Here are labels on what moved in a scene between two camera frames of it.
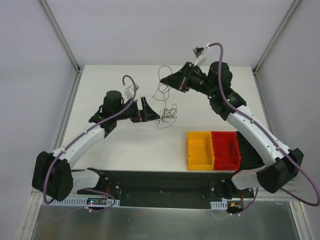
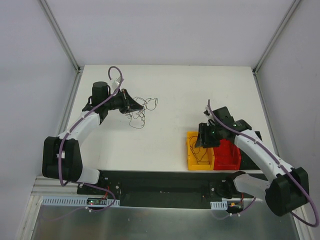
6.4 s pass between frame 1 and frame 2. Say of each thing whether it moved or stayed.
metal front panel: stayed
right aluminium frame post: stayed
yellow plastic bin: stayed
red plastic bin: stayed
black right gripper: moved
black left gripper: moved
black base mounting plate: stayed
